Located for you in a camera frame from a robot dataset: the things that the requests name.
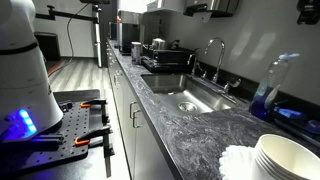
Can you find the white paper cup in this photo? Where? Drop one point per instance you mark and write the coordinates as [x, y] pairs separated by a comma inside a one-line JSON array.
[[286, 156]]

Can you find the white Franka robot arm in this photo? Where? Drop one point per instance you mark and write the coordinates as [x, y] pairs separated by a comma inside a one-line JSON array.
[[20, 83]]

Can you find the stainless steel sink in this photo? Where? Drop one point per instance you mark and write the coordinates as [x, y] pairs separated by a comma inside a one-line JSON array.
[[186, 93]]

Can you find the black dish rack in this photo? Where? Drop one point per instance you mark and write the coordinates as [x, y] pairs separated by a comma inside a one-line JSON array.
[[166, 56]]

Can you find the small chrome side tap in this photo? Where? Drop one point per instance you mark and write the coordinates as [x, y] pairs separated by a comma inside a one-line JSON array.
[[193, 65]]

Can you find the stainless steel kettle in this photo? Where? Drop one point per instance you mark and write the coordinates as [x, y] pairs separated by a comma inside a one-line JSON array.
[[159, 44]]

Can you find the grey base cabinets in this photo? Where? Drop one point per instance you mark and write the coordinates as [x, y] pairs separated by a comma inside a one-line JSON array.
[[146, 153]]

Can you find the chrome gooseneck faucet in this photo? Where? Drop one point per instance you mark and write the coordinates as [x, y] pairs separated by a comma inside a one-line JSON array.
[[219, 63]]

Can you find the black coffee machine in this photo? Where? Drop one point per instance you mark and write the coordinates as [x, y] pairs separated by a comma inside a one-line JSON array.
[[128, 33]]

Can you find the black orange bar clamp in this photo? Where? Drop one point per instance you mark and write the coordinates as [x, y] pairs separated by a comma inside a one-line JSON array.
[[95, 101], [106, 156]]

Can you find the stainless steel refrigerator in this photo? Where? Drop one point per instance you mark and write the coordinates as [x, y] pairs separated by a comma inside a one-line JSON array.
[[98, 40]]

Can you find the black robot cart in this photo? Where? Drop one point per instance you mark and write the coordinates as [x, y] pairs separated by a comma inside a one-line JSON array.
[[76, 95]]

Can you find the grey upper cabinet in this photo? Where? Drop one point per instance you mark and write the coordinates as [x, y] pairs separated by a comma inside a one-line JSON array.
[[166, 5]]

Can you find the paper towel dispenser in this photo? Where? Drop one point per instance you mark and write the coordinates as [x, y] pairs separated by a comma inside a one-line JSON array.
[[220, 6]]

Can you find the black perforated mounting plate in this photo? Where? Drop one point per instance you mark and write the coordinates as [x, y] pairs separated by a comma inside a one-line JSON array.
[[66, 133]]

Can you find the white coffee filter stack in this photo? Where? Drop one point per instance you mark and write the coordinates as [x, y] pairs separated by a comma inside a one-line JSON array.
[[236, 163]]

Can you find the clear dish soap bottle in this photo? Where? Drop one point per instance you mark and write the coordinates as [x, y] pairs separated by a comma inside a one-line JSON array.
[[266, 93]]

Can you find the black trash bin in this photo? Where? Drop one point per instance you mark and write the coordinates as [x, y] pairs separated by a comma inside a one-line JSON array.
[[47, 46]]

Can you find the stack of white paper cups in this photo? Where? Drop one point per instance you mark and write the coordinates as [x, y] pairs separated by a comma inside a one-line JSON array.
[[256, 171]]

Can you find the blue sponge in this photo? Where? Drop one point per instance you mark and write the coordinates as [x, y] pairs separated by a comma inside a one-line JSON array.
[[288, 113]]

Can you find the blue dish scrubber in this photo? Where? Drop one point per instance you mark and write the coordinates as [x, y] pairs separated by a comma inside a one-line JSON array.
[[314, 126]]

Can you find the black stereo camera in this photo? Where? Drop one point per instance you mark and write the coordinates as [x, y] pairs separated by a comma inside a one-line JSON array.
[[95, 1]]

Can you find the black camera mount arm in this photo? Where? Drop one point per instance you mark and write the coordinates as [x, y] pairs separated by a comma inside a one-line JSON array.
[[66, 15]]

